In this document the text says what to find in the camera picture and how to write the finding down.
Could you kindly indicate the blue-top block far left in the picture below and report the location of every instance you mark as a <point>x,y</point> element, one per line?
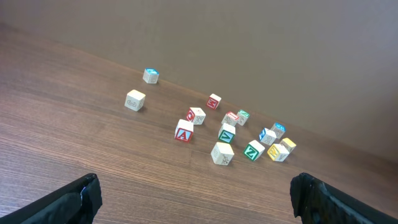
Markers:
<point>151,75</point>

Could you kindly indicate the green V block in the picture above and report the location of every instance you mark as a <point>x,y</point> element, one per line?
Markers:
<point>227,133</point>

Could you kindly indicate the red A block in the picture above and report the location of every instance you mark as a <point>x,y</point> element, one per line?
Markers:
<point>184,130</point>

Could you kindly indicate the red shell block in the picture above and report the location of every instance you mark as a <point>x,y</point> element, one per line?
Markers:
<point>196,116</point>

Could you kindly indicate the green N top block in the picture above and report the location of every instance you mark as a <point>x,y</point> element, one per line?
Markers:
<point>243,117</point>

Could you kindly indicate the red M block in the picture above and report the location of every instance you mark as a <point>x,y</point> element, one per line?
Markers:
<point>213,101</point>

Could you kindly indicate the green N block number 8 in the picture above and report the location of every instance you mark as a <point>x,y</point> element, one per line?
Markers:
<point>253,150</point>

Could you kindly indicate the blue Z block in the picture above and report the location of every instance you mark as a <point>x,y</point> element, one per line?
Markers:
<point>267,136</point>

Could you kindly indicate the yellow W block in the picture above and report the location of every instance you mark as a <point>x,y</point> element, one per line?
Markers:
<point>278,152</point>

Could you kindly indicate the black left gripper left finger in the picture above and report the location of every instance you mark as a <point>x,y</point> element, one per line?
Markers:
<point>77,202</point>

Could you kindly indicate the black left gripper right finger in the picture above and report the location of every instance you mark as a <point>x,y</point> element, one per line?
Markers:
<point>316,202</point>

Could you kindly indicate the yellow-top block number 3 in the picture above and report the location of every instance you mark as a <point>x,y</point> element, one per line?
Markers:
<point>134,100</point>

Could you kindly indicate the blue-top block right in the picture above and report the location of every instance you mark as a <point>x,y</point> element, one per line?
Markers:
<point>279,129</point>

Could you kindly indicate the blue-top block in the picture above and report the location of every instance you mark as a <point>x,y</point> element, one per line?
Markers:
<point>279,129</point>
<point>151,75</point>

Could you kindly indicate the yellow-top block right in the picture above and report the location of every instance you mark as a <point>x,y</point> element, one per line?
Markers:
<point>288,144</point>

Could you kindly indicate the yellow S block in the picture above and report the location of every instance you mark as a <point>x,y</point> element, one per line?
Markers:
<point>222,153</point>

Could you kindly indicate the red I block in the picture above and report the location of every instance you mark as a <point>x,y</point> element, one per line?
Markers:
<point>230,118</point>

